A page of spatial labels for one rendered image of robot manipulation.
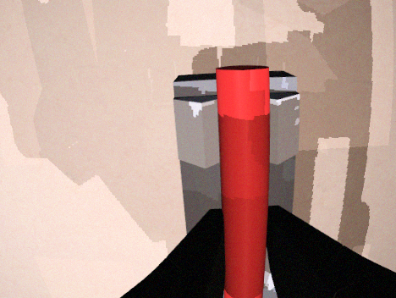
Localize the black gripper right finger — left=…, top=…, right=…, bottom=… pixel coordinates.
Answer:
left=267, top=205, right=396, bottom=298

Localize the red cylinder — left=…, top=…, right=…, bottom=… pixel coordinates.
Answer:
left=216, top=64, right=270, bottom=298

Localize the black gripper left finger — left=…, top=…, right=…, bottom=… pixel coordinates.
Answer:
left=119, top=208, right=226, bottom=298

